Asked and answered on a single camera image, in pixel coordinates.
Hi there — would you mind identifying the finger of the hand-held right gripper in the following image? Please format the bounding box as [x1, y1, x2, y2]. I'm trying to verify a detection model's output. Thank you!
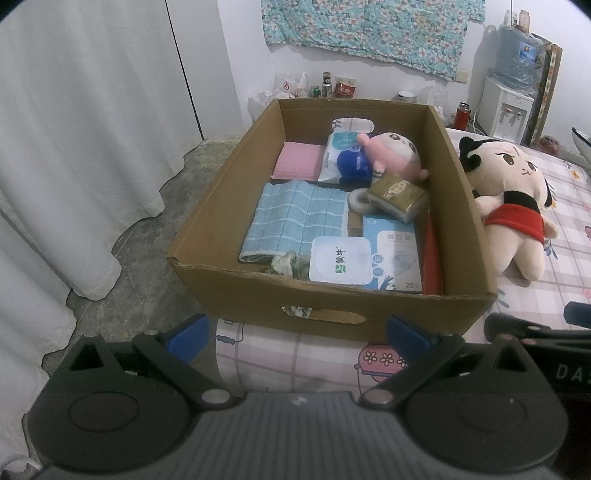
[483, 312, 591, 344]
[564, 300, 591, 330]

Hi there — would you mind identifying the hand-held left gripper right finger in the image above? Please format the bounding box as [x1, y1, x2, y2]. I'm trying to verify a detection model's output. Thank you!
[359, 315, 533, 410]

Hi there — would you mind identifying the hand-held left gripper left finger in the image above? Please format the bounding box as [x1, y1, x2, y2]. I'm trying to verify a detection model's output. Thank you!
[61, 313, 237, 410]

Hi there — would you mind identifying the brown cardboard box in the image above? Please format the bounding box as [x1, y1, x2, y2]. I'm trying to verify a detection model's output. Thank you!
[167, 97, 499, 345]

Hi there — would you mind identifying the red and white packet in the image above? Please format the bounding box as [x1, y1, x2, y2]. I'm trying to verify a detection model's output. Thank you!
[423, 219, 444, 295]

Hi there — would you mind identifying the light blue bandage box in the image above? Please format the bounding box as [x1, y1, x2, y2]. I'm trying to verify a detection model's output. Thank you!
[362, 215, 424, 294]

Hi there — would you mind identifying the white wet wipes pack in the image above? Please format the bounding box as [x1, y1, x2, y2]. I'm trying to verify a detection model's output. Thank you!
[308, 236, 376, 285]

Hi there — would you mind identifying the gold tissue pack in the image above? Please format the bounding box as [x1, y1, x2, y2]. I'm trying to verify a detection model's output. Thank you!
[366, 175, 430, 223]

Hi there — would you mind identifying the white tape roll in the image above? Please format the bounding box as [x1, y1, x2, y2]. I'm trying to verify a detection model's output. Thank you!
[348, 186, 378, 213]

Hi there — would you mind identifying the blue checked towel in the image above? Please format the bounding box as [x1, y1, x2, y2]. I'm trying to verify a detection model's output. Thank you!
[237, 179, 352, 265]

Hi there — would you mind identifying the pink plush toy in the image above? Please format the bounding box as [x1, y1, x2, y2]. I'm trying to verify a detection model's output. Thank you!
[355, 131, 430, 184]

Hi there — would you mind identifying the blue white tissue packet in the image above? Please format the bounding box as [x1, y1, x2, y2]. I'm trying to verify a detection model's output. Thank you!
[317, 117, 375, 186]

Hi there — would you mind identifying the pink sponge cloth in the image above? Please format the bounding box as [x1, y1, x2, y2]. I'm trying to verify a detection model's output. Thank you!
[271, 141, 327, 182]

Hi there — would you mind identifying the large black-haired plush doll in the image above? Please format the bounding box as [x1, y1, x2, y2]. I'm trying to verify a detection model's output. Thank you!
[458, 135, 560, 282]

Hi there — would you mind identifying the white water dispenser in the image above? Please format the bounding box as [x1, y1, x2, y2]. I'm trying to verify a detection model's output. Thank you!
[479, 76, 535, 142]

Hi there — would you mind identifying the white curtain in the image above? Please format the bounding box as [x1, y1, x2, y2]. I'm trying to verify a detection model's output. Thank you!
[0, 0, 206, 467]

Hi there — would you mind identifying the patterned folded board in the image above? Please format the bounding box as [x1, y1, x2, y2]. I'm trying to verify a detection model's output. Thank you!
[530, 34, 563, 145]

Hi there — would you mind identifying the white plastic bag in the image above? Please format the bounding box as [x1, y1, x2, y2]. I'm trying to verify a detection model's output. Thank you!
[415, 85, 447, 119]

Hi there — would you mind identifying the small red box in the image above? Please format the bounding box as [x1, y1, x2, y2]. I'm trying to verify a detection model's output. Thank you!
[333, 76, 359, 99]

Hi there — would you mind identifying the plastic bag with red print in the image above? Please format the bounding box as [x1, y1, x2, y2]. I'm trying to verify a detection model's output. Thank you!
[276, 73, 308, 101]

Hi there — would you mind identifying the black wall cable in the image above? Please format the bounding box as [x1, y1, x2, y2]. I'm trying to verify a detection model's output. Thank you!
[170, 0, 206, 142]

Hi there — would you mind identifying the blue floral wall cloth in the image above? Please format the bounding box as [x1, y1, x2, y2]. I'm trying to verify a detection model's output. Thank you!
[260, 0, 486, 82]

